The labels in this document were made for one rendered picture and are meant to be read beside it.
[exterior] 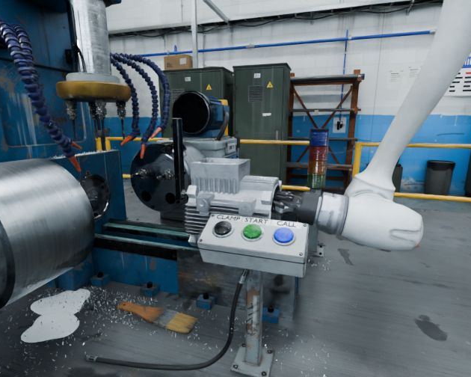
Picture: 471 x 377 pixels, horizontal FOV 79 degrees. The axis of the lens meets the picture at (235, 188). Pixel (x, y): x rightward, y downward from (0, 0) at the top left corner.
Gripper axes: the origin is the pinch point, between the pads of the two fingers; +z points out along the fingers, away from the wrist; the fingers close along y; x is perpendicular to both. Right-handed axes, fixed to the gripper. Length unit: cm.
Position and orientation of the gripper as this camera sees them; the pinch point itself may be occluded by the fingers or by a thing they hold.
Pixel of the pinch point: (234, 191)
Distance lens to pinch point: 70.4
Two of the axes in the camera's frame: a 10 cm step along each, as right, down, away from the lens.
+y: -3.1, 2.2, -9.3
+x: -1.3, 9.5, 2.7
